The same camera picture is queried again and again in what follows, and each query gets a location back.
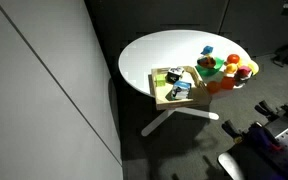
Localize orange block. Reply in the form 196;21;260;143
221;75;237;90

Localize yellow orange citrus fruit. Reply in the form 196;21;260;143
224;63;238;75

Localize purple clamp with orange tips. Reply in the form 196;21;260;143
246;121;284;153

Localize blue and white cube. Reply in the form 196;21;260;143
170;80;192;101

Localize red tomato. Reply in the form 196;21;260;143
226;53;241;65

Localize red hollow cube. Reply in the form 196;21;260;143
197;55;217;70

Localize yellow banana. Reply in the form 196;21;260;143
247;59;260;76

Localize light green block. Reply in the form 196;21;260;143
155;73;167;88

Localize wooden tray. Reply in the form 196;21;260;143
150;65;213;111

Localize magenta block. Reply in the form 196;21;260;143
237;65;253;79

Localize white table pedestal base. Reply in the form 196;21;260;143
140;107;220;138

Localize green bowl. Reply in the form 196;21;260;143
194;56;225;78

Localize black spring clamp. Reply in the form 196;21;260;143
221;119;245;143
254;99;276;122

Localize black and white cube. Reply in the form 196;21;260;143
166;66;186;84

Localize dark green block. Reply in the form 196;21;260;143
215;57;226;68

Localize blue block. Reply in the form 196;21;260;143
200;45;214;56

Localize orange mandarin fruit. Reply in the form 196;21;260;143
206;80;222;95

